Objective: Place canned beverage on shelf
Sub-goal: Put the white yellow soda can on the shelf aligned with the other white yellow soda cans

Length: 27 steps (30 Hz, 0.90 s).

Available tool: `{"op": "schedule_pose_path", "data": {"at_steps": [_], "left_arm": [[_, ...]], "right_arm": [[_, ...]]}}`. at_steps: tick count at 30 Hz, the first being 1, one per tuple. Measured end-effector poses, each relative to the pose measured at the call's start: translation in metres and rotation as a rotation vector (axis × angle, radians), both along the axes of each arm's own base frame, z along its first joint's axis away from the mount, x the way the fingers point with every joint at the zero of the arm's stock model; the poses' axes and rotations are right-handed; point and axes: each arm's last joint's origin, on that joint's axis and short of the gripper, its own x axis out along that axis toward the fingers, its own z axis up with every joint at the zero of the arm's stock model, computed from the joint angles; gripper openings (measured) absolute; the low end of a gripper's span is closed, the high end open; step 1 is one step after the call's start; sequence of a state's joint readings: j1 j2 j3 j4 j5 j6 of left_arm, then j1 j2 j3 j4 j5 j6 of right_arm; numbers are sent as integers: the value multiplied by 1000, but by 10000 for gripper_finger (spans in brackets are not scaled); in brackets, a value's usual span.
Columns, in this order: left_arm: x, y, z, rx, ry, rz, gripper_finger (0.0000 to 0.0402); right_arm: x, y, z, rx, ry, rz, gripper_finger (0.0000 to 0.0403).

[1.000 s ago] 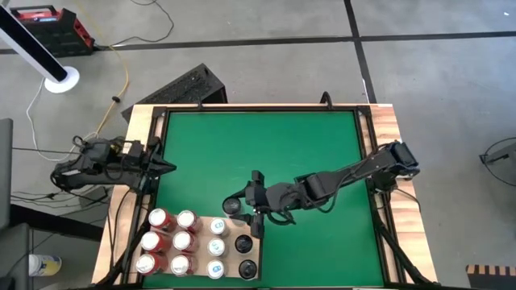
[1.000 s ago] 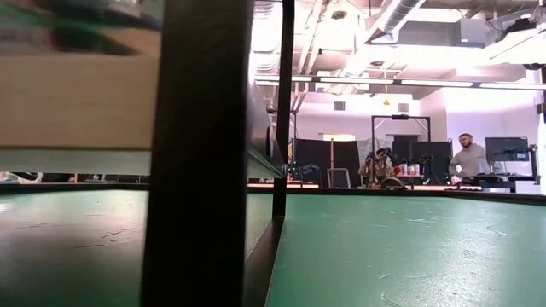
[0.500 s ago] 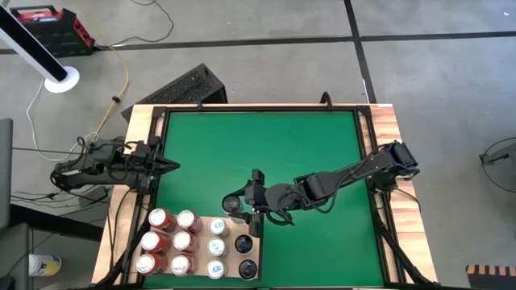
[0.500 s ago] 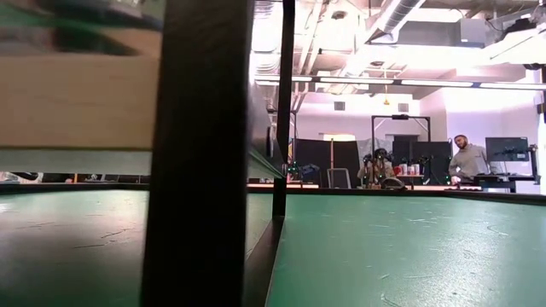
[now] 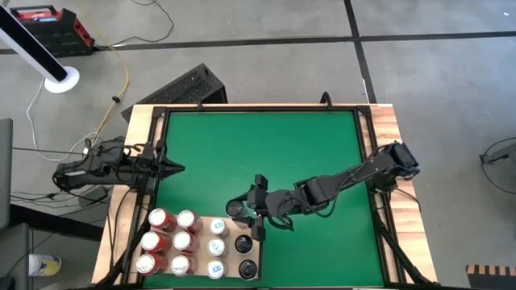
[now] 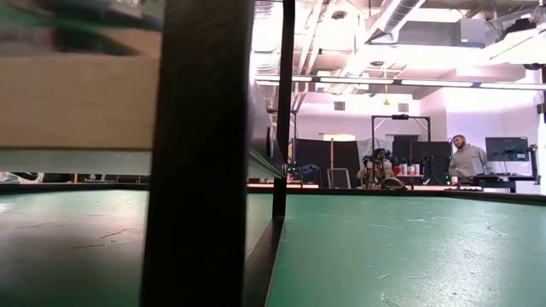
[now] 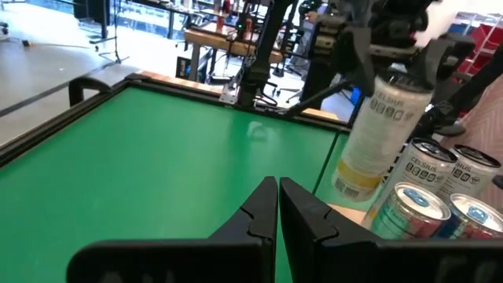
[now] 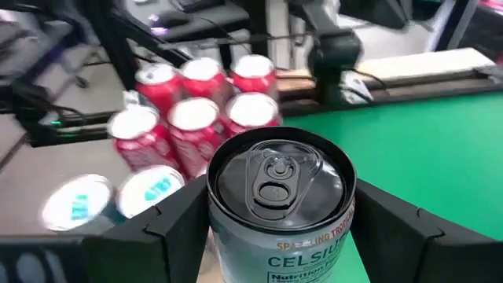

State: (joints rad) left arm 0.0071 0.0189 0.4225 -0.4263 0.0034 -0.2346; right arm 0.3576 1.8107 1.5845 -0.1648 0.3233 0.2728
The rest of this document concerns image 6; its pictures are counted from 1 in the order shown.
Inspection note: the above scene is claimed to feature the black partition panel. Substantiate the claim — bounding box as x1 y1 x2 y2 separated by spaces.
293 138 363 188

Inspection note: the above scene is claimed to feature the long ceiling light strip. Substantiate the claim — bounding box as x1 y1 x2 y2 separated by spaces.
255 74 546 91

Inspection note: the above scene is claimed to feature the green table mat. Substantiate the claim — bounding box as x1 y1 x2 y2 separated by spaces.
0 189 546 307

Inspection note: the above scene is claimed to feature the black desk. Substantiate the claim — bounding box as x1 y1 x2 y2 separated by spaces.
471 172 542 194

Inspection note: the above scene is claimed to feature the black monitor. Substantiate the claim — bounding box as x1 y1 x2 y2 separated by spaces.
485 136 531 163

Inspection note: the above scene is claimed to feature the black robot station frame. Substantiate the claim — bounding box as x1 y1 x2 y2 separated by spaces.
370 113 432 188

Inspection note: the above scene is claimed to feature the silver ceiling duct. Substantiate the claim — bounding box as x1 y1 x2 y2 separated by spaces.
366 0 427 44

